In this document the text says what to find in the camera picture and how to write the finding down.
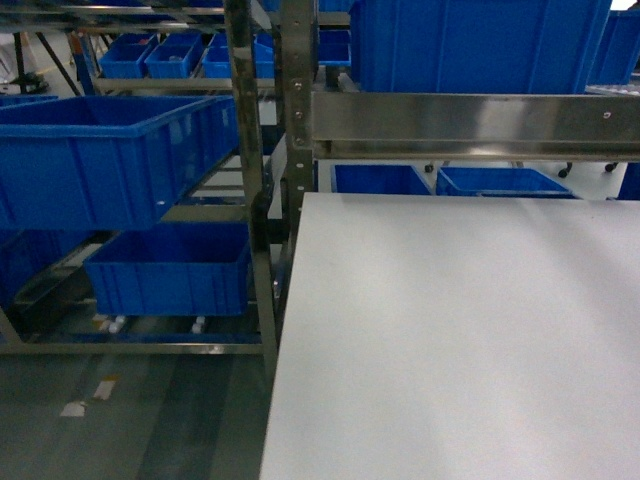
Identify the blue crate lower shelf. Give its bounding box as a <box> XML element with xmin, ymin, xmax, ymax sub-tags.
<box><xmin>84</xmin><ymin>223</ymin><xmax>251</xmax><ymax>316</ymax></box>

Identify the large blue crate left shelf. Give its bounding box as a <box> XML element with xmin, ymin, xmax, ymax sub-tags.
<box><xmin>1</xmin><ymin>96</ymin><xmax>239</xmax><ymax>230</ymax></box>

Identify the blue bin below centre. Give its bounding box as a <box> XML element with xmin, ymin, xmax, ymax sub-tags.
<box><xmin>331</xmin><ymin>164</ymin><xmax>432</xmax><ymax>196</ymax></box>

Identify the blue bin below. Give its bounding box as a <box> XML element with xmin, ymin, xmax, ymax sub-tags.
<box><xmin>331</xmin><ymin>164</ymin><xmax>432</xmax><ymax>196</ymax></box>
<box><xmin>436</xmin><ymin>167</ymin><xmax>575</xmax><ymax>199</ymax></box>

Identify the blue bin below right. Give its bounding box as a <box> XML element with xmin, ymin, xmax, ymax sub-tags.
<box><xmin>436</xmin><ymin>167</ymin><xmax>575</xmax><ymax>199</ymax></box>

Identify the blue bin on rollers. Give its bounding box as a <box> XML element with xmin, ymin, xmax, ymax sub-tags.
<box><xmin>350</xmin><ymin>0</ymin><xmax>611</xmax><ymax>95</ymax></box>

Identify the steel shelf front rail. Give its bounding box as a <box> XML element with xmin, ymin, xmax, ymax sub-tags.
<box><xmin>308</xmin><ymin>92</ymin><xmax>639</xmax><ymax>162</ymax></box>

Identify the steel rack upright post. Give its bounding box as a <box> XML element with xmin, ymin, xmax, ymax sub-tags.
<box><xmin>272</xmin><ymin>0</ymin><xmax>321</xmax><ymax>351</ymax></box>

